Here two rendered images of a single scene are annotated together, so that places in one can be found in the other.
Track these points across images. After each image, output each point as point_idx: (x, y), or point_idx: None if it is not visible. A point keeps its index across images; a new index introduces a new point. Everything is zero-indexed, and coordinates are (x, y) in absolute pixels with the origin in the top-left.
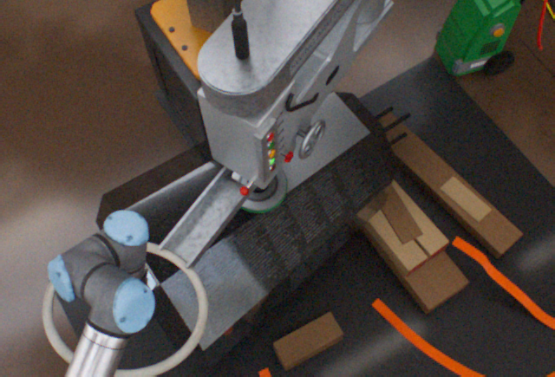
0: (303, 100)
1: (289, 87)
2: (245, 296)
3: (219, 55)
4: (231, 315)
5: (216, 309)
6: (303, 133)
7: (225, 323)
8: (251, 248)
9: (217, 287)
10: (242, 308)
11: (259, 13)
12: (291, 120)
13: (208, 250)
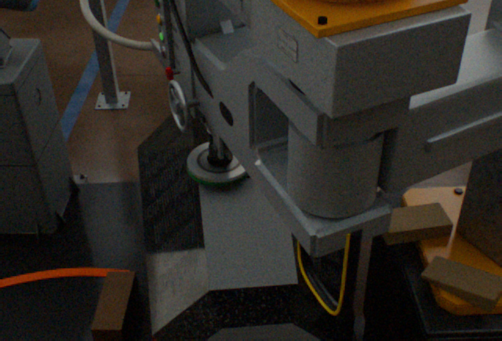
0: (198, 56)
1: None
2: (148, 172)
3: None
4: (143, 164)
5: (154, 148)
6: (190, 99)
7: (142, 159)
8: (176, 165)
9: (166, 143)
10: (143, 172)
11: None
12: (183, 45)
13: (191, 126)
